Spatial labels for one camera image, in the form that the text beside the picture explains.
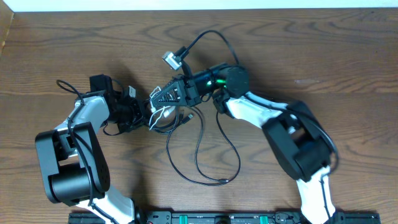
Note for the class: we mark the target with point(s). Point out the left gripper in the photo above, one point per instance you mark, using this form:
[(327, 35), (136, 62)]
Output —
[(140, 112)]

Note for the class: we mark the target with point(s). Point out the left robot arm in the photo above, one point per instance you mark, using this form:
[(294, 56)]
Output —
[(73, 167)]

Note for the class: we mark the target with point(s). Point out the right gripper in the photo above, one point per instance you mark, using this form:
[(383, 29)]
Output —
[(186, 93)]

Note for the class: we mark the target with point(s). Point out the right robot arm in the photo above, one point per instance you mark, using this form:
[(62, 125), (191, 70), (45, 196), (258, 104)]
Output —
[(301, 146)]

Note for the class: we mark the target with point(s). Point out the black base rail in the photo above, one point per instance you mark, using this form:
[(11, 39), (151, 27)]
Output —
[(284, 217)]

